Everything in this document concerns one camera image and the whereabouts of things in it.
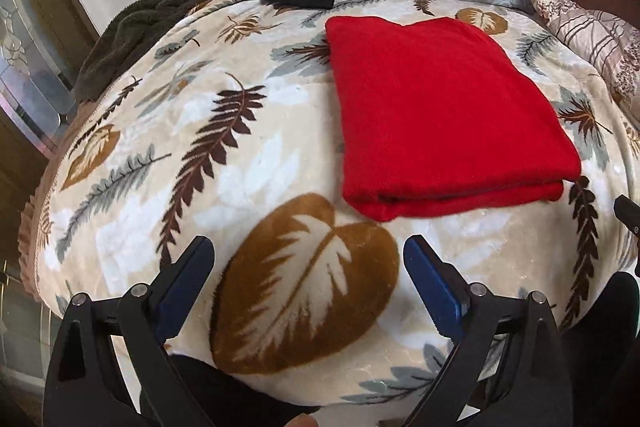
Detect operator black trousers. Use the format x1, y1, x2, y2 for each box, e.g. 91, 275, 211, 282
169, 272, 639, 426

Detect red and blue knit sweater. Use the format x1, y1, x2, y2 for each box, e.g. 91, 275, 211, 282
326, 16, 582, 222

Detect dark brown fuzzy blanket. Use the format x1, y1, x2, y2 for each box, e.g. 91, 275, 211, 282
74, 0, 206, 103

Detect cream leaf-pattern fleece blanket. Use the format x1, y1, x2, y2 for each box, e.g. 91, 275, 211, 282
18, 0, 639, 405

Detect wooden glass-door wardrobe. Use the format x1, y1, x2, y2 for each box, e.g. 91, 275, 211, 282
1, 0, 98, 393

